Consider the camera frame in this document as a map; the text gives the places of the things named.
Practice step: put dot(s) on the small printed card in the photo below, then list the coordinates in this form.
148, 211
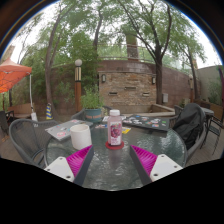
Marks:
101, 126

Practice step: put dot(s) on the black laptop with stickers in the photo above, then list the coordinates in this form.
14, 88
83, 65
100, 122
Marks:
146, 122

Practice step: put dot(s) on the leaning-trunk green tree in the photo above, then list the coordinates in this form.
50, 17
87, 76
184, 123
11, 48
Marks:
49, 83

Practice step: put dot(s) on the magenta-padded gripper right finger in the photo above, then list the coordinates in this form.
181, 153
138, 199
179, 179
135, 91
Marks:
165, 166

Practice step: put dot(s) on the brown lamp post white globe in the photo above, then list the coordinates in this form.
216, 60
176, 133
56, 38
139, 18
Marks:
191, 90

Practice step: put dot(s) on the grey wall utility box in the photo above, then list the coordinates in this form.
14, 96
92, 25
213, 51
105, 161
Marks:
165, 98

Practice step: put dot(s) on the white cup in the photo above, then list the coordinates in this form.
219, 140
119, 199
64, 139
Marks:
80, 136

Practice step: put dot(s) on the black backpack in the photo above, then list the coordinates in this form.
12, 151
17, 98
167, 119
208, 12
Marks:
188, 123

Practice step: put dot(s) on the green plant in teal pot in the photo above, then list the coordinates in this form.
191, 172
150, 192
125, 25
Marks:
92, 106

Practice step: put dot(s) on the silver laptop with stickers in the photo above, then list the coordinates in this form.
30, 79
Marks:
65, 128

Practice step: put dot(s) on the slim-trunk green tree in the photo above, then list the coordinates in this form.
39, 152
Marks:
194, 83

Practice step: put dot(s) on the round dark patio table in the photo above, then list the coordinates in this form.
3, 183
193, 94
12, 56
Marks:
206, 111

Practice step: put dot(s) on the thin-trunk green tree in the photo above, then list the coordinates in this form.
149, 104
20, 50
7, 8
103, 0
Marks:
97, 30

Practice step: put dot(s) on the pink drink bottle white cap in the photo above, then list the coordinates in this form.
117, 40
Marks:
115, 130

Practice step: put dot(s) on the dark forked-trunk tree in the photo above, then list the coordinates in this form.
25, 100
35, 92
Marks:
158, 90

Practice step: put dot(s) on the striped lamp post white globe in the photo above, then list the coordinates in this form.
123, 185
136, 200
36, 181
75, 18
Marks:
78, 86

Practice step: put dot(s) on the orange patio umbrella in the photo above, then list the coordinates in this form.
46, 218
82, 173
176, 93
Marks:
11, 75

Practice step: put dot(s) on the black wall lantern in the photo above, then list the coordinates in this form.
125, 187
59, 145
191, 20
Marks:
103, 78
153, 80

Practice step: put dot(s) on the small yellow card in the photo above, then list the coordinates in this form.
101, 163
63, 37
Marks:
126, 130

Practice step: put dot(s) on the blue yellow striped cone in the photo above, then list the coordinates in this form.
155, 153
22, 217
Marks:
49, 112

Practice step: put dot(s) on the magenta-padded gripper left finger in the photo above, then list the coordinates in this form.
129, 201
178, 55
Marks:
59, 167

